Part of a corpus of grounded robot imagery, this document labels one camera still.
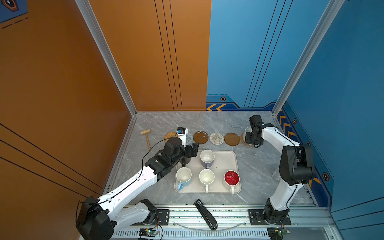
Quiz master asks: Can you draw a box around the black mug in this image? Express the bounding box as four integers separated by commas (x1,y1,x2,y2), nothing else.
179,156,191,168

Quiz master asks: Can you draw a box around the clear glass round coaster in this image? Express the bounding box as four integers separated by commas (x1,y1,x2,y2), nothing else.
186,133,194,145

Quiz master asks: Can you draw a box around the dark brown round wooden coaster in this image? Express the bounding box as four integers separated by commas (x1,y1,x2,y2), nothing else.
224,133,240,147

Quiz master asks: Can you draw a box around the light blue mug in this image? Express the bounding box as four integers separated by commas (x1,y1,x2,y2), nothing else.
176,167,192,191

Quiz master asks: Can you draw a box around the woven rattan round coaster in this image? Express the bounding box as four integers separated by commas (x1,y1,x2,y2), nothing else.
164,132,177,142

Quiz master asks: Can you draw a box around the red mug white handle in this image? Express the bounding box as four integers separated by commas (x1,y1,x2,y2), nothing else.
223,171,240,195

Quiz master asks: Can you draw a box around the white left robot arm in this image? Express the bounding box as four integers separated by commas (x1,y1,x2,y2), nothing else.
76,137,200,240

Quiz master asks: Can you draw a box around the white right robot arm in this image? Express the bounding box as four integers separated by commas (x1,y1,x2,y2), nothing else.
244,115,315,225

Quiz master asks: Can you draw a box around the cork paw print coaster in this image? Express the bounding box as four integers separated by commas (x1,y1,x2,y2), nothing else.
240,133,253,148

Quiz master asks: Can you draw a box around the glossy brown round coaster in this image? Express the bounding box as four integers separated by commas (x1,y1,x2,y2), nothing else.
193,131,209,145

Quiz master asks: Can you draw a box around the white woven round coaster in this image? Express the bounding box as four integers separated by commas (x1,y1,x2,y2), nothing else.
210,133,225,145

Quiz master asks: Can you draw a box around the purple mug white inside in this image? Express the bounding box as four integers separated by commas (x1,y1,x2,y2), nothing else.
200,150,215,169

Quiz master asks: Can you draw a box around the beige serving tray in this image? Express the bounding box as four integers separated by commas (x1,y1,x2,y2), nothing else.
174,150,242,195

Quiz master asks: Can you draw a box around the small wooden mallet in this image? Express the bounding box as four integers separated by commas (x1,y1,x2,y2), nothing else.
140,129,151,150

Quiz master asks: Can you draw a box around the black handheld scanner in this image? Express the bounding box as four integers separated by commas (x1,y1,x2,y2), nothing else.
194,199,218,231

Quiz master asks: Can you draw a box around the green circuit board left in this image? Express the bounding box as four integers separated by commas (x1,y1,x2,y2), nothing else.
138,229,159,240

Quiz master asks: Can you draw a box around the circuit board right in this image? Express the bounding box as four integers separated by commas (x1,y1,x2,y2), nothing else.
267,228,291,240

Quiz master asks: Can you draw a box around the aluminium front rail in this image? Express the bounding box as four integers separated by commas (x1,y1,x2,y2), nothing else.
85,205,335,229

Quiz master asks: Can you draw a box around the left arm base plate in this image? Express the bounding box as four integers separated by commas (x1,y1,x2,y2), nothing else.
134,209,170,226

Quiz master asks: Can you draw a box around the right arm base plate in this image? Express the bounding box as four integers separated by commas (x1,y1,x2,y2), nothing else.
248,209,292,226

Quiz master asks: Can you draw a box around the aluminium corner post right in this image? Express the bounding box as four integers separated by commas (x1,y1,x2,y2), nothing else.
272,0,345,117

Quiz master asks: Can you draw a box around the aluminium corner post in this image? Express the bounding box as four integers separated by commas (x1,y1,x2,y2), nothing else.
272,0,345,117
75,0,137,117

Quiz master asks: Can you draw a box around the aluminium corner post left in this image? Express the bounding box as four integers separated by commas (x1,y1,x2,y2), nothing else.
75,0,137,117

